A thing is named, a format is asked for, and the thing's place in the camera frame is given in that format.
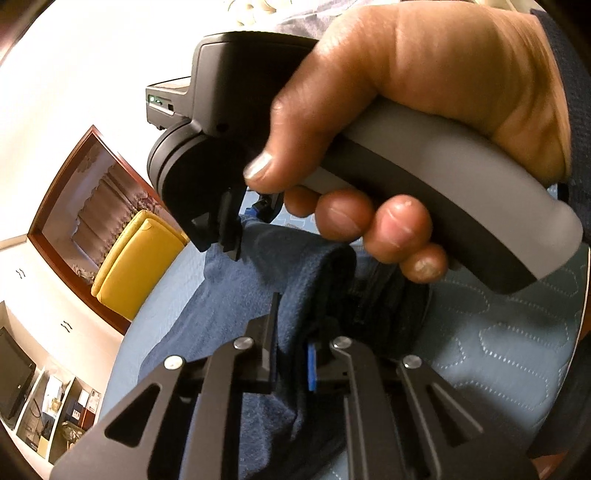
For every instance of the person's right hand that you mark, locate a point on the person's right hand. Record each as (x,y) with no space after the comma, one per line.
(415,60)

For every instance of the blue quilted bed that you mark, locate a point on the blue quilted bed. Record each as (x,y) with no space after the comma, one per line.
(485,332)

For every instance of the wooden headboard frame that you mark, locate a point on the wooden headboard frame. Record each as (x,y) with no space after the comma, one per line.
(62,187)

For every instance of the grey star-print blanket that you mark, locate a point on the grey star-print blanket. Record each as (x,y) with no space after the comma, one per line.
(295,11)

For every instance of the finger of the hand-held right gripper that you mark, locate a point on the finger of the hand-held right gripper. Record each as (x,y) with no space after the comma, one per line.
(228,221)
(268,205)

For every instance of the black television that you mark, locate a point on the black television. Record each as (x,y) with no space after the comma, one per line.
(16,374)

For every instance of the white tufted bed frame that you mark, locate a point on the white tufted bed frame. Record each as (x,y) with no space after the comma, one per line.
(249,7)

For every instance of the dark cloth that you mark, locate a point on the dark cloth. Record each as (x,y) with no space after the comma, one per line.
(561,415)

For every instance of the white shelf unit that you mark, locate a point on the white shelf unit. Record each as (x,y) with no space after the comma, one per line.
(39,376)

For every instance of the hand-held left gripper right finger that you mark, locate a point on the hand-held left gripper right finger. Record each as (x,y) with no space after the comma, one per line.
(313,369)

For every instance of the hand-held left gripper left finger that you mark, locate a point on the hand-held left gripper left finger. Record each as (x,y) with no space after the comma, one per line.
(263,350)

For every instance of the dark blue denim pants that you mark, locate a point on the dark blue denim pants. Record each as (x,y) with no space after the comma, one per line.
(286,272)

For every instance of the person's right forearm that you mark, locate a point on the person's right forearm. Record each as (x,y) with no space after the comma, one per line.
(577,92)

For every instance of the patterned curtain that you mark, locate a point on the patterned curtain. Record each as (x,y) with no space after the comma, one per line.
(101,194)

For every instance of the yellow pillow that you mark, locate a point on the yellow pillow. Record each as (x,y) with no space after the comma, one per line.
(134,258)

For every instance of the white cabinet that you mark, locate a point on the white cabinet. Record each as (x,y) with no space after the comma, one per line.
(46,295)

